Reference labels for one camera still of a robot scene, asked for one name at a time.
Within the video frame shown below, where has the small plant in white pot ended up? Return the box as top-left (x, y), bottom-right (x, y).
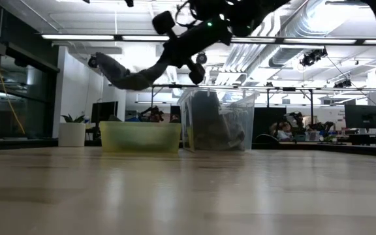
top-left (58, 113), bottom-right (87, 148)

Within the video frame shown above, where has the thin yellow cord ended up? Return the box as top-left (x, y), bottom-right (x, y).
top-left (0, 0), bottom-right (26, 135)

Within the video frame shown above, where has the grey denim cap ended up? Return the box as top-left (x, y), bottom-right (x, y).
top-left (95, 52), bottom-right (171, 91)

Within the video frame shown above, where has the background black overhead frame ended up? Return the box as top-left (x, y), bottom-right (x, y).
top-left (151, 84), bottom-right (315, 108)

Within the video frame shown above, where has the black computer monitor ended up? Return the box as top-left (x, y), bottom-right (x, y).
top-left (344, 104), bottom-right (376, 130)
top-left (91, 101), bottom-right (119, 124)

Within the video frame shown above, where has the black office chair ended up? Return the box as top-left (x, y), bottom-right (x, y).
top-left (255, 133), bottom-right (281, 146)

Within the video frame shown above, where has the black partition panel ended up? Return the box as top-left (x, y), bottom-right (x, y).
top-left (253, 106), bottom-right (287, 144)

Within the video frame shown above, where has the black ceiling camera cluster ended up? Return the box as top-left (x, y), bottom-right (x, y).
top-left (334, 79), bottom-right (353, 89)
top-left (300, 47), bottom-right (328, 68)

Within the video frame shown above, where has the person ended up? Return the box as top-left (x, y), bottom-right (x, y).
top-left (274, 121), bottom-right (296, 142)

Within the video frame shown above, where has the clear plastic bin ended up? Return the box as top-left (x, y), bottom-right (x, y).
top-left (177, 87), bottom-right (261, 153)

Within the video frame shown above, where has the silver air duct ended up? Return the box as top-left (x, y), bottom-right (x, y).
top-left (245, 0), bottom-right (371, 68)

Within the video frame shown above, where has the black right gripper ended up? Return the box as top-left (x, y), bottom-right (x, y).
top-left (145, 52), bottom-right (179, 82)

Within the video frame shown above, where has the yellow plastic bin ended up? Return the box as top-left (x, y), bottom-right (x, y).
top-left (99, 120), bottom-right (183, 154)

